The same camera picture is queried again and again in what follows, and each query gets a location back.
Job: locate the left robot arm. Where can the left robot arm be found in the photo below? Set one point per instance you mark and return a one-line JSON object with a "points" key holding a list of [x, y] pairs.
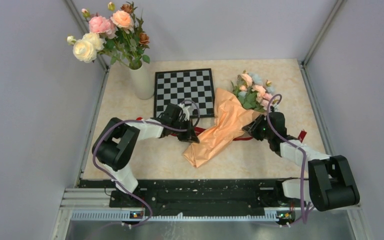
{"points": [[112, 151]]}

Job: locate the dark red ribbon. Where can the dark red ribbon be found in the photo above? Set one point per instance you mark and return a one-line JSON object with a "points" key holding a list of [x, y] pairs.
{"points": [[199, 130]]}

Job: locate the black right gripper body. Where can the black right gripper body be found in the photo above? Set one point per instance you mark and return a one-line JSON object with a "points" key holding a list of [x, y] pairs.
{"points": [[260, 128]]}

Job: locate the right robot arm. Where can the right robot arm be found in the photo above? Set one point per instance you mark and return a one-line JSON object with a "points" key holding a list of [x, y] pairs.
{"points": [[330, 183]]}

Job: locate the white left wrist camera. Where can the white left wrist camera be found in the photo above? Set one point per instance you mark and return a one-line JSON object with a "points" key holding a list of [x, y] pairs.
{"points": [[186, 111]]}

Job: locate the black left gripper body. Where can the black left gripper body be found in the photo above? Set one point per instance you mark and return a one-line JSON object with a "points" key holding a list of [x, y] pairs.
{"points": [[184, 136]]}

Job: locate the flower bunch in vase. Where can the flower bunch in vase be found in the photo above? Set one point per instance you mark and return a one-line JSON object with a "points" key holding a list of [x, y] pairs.
{"points": [[120, 36]]}

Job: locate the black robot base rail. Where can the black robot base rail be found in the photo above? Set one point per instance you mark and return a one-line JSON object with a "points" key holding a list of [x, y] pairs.
{"points": [[199, 197]]}

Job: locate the white ceramic vase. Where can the white ceramic vase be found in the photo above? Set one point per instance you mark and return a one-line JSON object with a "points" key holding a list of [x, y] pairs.
{"points": [[142, 83]]}

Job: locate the black white checkerboard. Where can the black white checkerboard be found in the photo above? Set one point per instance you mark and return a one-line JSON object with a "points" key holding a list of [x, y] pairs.
{"points": [[178, 85]]}

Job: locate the orange paper bouquet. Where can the orange paper bouquet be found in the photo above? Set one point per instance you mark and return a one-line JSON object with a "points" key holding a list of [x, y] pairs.
{"points": [[230, 118]]}

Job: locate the pink blue flower bunch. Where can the pink blue flower bunch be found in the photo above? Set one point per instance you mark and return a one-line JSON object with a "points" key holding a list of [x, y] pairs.
{"points": [[253, 91]]}

